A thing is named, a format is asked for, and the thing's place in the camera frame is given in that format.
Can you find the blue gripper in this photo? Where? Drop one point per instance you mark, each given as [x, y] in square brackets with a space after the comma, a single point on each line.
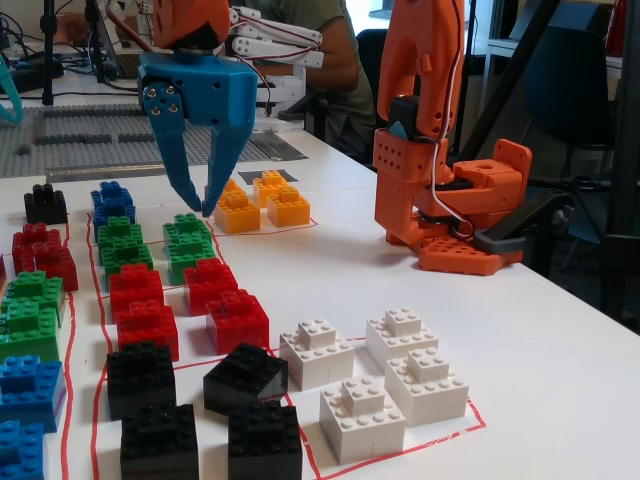
[205, 90]

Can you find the blue lego block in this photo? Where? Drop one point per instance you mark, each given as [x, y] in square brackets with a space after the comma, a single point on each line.
[115, 215]
[30, 392]
[20, 452]
[111, 192]

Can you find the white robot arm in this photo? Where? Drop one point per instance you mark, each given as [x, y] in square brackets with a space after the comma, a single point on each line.
[280, 37]

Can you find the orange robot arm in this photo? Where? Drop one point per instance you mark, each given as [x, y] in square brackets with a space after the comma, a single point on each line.
[415, 75]

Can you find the bare person forearm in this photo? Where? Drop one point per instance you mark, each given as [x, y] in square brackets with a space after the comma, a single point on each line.
[342, 55]

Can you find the grey square tape marker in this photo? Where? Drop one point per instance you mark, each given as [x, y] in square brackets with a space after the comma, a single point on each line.
[247, 176]

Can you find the yellow lego block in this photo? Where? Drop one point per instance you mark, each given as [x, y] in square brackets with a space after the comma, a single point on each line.
[237, 215]
[290, 210]
[267, 182]

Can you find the green lego block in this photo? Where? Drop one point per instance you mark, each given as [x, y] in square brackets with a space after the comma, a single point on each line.
[127, 260]
[117, 232]
[30, 332]
[184, 227]
[192, 260]
[32, 295]

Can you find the red lego block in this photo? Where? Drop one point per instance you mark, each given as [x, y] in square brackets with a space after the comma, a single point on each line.
[147, 330]
[35, 240]
[210, 282]
[135, 287]
[55, 270]
[239, 322]

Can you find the black lego block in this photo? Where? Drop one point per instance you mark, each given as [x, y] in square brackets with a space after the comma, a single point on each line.
[159, 445]
[265, 442]
[45, 207]
[141, 380]
[240, 375]

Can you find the white lego block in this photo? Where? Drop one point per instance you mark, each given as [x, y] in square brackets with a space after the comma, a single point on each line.
[427, 392]
[316, 357]
[362, 425]
[400, 337]

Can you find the long grey lego brick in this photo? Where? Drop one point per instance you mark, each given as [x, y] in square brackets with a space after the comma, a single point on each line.
[136, 137]

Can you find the grey lego baseplate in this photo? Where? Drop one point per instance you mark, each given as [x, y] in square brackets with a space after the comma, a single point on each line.
[100, 155]

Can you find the short grey lego brick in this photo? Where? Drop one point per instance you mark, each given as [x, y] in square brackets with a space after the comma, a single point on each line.
[97, 138]

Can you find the black stand pole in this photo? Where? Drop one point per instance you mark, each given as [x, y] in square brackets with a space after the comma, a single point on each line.
[97, 40]
[47, 50]

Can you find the person in green shirt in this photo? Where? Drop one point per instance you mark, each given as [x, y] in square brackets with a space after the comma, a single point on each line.
[350, 110]

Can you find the teal robot gripper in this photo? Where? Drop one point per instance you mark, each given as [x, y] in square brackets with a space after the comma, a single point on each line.
[11, 95]

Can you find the dark blue chair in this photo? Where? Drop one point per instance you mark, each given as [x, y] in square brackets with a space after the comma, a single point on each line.
[370, 55]

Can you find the grey black table clamp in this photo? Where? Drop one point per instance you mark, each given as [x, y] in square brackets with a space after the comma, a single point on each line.
[500, 243]

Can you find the black slanted pole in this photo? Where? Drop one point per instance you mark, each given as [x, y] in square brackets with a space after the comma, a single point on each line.
[510, 75]

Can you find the black chair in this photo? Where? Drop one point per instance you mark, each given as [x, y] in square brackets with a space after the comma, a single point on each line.
[565, 100]

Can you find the red bottle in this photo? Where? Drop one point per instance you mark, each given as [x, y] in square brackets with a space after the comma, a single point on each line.
[619, 25]

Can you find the grey duct tape strip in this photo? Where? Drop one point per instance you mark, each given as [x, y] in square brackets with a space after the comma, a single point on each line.
[105, 172]
[277, 146]

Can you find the long grey lego wall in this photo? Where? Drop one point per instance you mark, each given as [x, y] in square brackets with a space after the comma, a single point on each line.
[95, 112]

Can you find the black upright post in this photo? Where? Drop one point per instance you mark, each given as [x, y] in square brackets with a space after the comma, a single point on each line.
[625, 175]

